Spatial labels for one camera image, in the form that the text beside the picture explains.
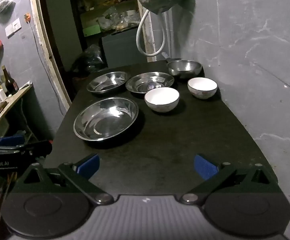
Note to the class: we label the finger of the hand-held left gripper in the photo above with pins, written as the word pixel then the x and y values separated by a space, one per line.
pixel 11 140

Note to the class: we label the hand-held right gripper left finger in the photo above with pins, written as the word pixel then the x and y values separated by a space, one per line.
pixel 88 166

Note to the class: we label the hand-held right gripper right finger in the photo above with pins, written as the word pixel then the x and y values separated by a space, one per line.
pixel 205 167

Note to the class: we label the large steel plate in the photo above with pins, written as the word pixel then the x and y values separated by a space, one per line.
pixel 105 117

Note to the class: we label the white ceramic bowl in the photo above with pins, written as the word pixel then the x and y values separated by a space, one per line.
pixel 161 96
pixel 202 85

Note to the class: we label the plain steel plate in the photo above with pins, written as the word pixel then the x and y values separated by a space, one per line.
pixel 107 81

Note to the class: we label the steel plate with blue sticker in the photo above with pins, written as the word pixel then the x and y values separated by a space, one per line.
pixel 145 82

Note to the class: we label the wooden side counter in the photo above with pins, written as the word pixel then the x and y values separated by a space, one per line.
pixel 7 105

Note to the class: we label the small white bottle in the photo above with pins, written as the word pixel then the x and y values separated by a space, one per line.
pixel 0 95

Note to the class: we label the dark glass bottle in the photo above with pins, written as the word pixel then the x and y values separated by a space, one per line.
pixel 10 82

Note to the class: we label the black plastic bag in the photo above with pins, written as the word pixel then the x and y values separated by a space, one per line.
pixel 92 57

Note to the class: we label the small white tube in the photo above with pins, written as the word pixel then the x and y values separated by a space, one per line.
pixel 165 55

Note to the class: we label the dark grey cabinet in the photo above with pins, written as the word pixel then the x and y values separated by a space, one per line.
pixel 125 50

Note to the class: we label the green box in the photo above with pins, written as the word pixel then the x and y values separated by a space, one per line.
pixel 92 31

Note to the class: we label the white pipe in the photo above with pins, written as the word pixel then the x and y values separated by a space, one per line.
pixel 168 35

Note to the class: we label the cluttered storage shelf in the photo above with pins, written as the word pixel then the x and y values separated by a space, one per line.
pixel 110 17

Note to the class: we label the cream door frame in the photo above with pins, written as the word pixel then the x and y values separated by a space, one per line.
pixel 43 42

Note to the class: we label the white wall switch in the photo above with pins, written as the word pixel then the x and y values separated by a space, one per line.
pixel 13 28

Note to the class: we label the orange wall hook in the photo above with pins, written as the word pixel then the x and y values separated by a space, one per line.
pixel 27 17

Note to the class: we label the grey bag on wall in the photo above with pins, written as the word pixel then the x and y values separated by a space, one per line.
pixel 5 6

